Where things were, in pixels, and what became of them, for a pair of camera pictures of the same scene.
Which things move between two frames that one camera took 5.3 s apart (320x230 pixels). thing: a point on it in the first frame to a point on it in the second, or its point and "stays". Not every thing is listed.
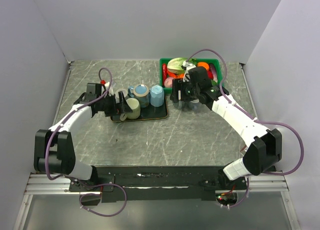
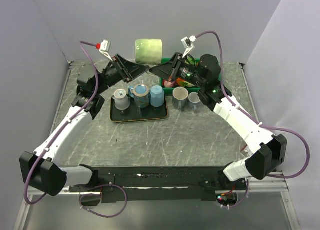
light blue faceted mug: (156, 96) stays
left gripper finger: (124, 107) to (134, 70)
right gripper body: (189, 92) to (181, 70)
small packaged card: (244, 149) stays
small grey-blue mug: (195, 105) stays
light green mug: (135, 107) to (148, 51)
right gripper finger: (177, 90) to (164, 70)
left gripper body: (108, 104) to (116, 73)
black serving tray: (148, 113) stays
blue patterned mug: (141, 92) stays
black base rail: (140, 184) stays
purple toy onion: (168, 82) stays
